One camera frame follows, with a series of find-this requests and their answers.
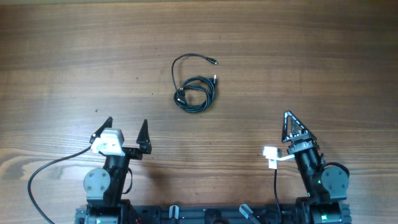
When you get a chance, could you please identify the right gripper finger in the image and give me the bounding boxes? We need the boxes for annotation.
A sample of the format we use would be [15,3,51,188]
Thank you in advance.
[281,110,294,143]
[289,111,316,140]

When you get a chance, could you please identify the thin black USB cable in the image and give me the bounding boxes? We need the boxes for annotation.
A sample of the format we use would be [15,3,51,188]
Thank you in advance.
[170,52,219,105]

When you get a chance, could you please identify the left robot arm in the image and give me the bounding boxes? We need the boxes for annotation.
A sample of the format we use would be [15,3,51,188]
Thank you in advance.
[75,117,152,224]

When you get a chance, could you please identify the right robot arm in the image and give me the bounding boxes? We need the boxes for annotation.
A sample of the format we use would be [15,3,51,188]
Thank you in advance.
[282,111,352,224]

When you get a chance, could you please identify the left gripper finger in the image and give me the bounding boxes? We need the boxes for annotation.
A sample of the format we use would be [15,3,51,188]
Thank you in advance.
[136,119,152,154]
[90,116,113,144]

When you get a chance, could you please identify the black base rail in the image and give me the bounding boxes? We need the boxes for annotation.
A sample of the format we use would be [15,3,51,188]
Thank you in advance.
[74,203,353,224]

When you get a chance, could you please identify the left camera black cable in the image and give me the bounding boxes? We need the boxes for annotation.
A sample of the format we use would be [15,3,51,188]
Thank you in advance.
[27,144,93,224]

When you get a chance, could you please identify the thick black USB cable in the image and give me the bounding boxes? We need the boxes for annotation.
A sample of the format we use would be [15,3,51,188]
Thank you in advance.
[172,74,219,114]

